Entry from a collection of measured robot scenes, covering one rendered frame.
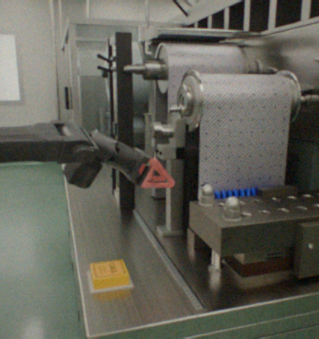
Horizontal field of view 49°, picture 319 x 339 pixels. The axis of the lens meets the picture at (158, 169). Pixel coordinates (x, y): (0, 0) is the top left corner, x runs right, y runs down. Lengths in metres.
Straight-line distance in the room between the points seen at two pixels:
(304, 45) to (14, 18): 5.68
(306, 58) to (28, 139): 0.73
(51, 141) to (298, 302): 0.54
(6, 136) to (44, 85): 5.67
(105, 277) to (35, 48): 5.78
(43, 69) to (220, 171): 5.61
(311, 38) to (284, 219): 0.51
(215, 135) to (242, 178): 0.13
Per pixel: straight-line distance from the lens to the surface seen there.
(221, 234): 0.67
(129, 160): 0.75
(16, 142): 0.65
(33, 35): 6.37
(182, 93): 0.86
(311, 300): 0.77
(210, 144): 0.83
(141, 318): 0.65
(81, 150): 0.68
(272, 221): 0.72
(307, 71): 1.04
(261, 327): 0.74
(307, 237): 0.75
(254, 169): 0.90
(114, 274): 0.72
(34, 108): 6.32
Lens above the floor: 1.28
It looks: 13 degrees down
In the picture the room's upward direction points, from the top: straight up
